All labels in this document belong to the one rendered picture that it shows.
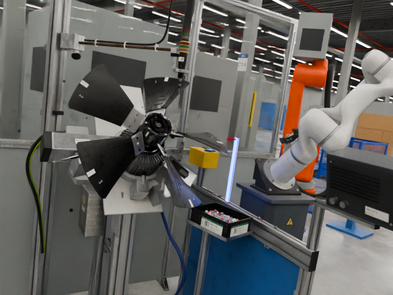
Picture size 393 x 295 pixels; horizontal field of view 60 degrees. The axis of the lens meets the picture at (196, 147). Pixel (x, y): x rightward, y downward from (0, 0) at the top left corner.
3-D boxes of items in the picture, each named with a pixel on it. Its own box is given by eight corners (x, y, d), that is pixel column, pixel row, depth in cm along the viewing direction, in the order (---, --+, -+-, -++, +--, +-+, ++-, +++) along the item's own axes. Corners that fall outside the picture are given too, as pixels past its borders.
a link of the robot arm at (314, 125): (304, 169, 161) (340, 139, 144) (276, 141, 164) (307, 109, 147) (314, 157, 169) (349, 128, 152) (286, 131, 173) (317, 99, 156)
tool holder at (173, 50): (165, 70, 144) (168, 46, 143) (173, 72, 151) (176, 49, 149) (184, 72, 141) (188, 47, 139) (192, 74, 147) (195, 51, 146)
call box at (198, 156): (187, 164, 200) (189, 146, 198) (202, 164, 205) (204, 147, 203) (201, 171, 186) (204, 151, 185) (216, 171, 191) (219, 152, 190)
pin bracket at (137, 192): (129, 187, 151) (136, 178, 144) (141, 188, 153) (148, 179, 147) (129, 199, 148) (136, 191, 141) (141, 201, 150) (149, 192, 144)
